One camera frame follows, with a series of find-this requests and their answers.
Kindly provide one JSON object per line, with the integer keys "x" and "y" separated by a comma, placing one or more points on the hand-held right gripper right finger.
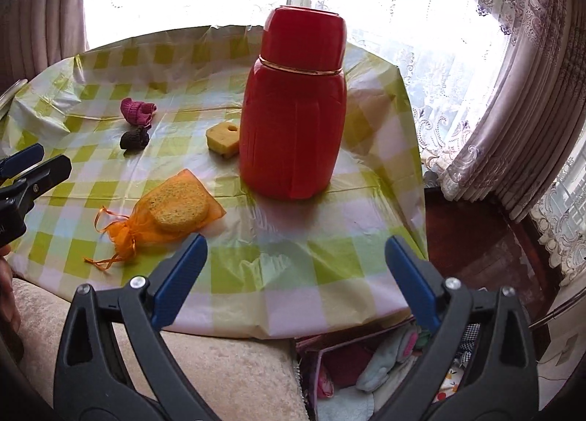
{"x": 409, "y": 279}

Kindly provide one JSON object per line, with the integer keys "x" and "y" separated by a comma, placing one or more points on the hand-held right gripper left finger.
{"x": 181, "y": 279}

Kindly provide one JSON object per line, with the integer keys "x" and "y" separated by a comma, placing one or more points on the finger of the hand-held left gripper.
{"x": 23, "y": 157}
{"x": 46, "y": 173}

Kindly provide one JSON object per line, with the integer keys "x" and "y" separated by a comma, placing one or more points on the light blue plush mitten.
{"x": 382, "y": 363}

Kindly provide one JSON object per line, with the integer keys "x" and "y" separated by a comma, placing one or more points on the pink storage box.
{"x": 307, "y": 370}

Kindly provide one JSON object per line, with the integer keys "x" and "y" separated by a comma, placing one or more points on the person's left hand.
{"x": 7, "y": 302}

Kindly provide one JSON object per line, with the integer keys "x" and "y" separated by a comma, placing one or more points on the round yellow sponge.
{"x": 178, "y": 205}

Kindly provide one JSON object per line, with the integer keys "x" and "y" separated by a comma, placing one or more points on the dark maroon knitted sock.
{"x": 135, "y": 139}

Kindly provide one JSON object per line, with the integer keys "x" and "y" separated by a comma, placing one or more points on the beige sofa cushion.
{"x": 206, "y": 375}

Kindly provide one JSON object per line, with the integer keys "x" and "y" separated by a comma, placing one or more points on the dark red cloth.
{"x": 348, "y": 363}

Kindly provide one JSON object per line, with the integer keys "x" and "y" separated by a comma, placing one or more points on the pink knitted sock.
{"x": 135, "y": 112}

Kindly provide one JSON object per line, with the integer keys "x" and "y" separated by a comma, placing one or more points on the yellow sponge block with hole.
{"x": 219, "y": 139}

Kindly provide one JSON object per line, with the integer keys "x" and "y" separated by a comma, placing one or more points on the plain mauve curtain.
{"x": 46, "y": 13}

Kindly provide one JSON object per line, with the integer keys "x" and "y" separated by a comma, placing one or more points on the metal rod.
{"x": 558, "y": 309}

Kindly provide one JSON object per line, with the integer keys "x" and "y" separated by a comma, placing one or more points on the white lace curtain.
{"x": 563, "y": 228}
{"x": 435, "y": 82}

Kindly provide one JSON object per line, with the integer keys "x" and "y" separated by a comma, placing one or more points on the red thermos flask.
{"x": 293, "y": 128}

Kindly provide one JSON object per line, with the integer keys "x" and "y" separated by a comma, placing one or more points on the embroidered mauve curtain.
{"x": 526, "y": 128}

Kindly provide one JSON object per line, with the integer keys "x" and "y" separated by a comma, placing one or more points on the cream chair frame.
{"x": 11, "y": 90}

